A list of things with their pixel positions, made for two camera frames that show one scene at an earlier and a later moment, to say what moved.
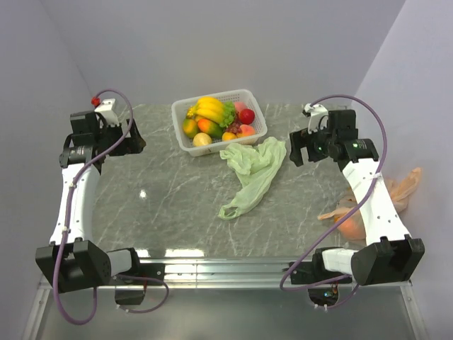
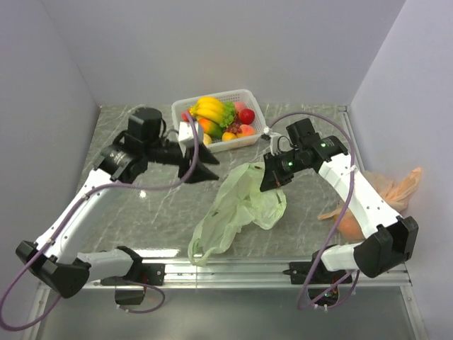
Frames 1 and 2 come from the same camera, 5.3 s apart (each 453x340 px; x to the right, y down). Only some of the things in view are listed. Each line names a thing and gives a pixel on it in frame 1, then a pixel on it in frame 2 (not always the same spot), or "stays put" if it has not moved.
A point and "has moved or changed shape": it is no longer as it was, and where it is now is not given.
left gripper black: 132,144 → 200,173
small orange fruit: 228,136 stays put
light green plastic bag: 254,166 has moved or changed shape
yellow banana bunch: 209,108 stays put
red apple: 247,116 stays put
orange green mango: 209,127 stays put
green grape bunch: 228,112 stays put
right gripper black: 303,139 → 272,179
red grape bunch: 234,127 stays put
